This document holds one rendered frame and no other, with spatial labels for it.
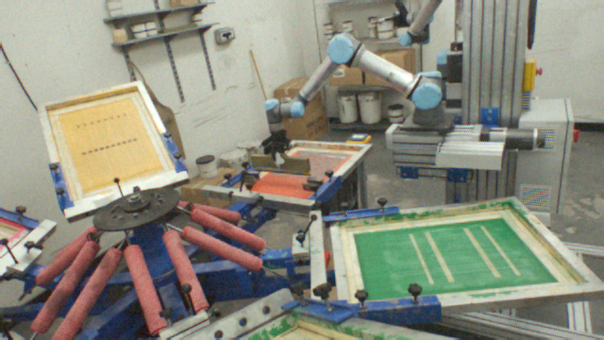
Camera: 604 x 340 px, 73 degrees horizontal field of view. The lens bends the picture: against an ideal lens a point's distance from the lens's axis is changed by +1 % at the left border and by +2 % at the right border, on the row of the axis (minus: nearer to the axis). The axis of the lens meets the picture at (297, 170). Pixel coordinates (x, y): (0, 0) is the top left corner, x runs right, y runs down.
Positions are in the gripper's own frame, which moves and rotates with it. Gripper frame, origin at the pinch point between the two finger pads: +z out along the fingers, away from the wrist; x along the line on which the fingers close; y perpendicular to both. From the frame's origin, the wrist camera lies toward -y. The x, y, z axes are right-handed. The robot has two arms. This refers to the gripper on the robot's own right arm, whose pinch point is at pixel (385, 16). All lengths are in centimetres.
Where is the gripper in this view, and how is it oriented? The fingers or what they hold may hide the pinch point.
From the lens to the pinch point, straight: 291.5
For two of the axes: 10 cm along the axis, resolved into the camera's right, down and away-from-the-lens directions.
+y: 2.6, 8.5, 4.6
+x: 7.7, -4.7, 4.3
